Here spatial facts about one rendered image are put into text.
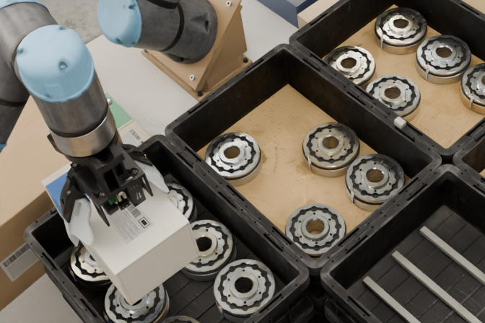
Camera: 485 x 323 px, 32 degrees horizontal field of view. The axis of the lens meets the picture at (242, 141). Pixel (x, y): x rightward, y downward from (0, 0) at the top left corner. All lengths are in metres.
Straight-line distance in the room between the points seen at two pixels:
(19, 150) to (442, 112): 0.79
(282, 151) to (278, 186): 0.08
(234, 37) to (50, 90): 0.93
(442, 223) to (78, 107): 0.75
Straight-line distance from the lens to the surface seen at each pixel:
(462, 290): 1.41
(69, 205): 1.12
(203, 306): 1.42
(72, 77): 0.91
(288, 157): 1.55
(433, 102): 1.63
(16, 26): 0.98
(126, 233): 1.14
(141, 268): 1.14
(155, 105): 1.85
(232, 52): 1.82
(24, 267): 1.63
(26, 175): 1.56
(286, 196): 1.50
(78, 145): 0.98
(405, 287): 1.41
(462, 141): 1.45
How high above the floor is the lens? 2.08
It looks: 52 degrees down
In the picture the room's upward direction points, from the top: 12 degrees counter-clockwise
